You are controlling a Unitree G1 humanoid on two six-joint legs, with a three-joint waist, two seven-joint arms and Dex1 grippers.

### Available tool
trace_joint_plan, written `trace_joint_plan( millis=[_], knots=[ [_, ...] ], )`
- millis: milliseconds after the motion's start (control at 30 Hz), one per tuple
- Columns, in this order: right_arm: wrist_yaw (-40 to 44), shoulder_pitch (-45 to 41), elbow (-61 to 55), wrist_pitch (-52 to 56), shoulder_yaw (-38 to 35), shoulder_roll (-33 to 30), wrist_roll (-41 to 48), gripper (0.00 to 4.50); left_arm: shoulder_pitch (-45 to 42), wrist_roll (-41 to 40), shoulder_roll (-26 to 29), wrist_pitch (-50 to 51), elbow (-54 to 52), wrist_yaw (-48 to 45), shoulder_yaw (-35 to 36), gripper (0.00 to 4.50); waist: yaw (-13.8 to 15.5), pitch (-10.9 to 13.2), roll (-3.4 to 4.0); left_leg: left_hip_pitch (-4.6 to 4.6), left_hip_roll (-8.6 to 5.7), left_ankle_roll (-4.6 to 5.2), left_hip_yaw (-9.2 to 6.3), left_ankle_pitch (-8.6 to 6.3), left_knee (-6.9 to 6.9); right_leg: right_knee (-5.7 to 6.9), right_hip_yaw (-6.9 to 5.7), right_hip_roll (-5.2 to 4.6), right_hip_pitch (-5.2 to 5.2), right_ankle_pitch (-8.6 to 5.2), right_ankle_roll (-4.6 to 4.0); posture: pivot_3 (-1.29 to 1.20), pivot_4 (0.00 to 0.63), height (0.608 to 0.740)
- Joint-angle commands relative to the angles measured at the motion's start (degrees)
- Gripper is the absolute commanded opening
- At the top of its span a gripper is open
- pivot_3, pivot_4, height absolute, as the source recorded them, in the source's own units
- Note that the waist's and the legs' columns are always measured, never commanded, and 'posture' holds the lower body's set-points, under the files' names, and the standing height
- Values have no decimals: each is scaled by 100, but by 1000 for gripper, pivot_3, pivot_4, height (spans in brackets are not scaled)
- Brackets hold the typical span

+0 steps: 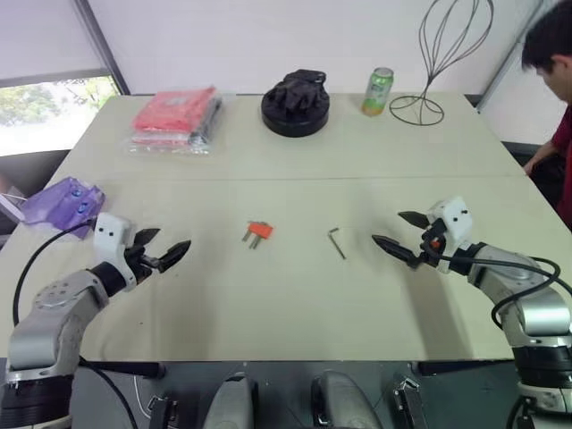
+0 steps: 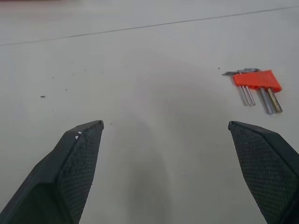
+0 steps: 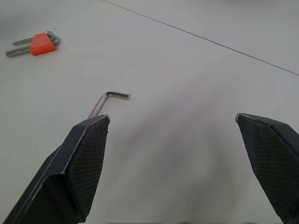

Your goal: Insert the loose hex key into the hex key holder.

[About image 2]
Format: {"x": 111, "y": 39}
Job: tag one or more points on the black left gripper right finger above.
{"x": 264, "y": 172}

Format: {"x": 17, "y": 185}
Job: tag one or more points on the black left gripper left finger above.
{"x": 58, "y": 177}

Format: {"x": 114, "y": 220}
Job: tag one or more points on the hex keys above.
{"x": 257, "y": 79}

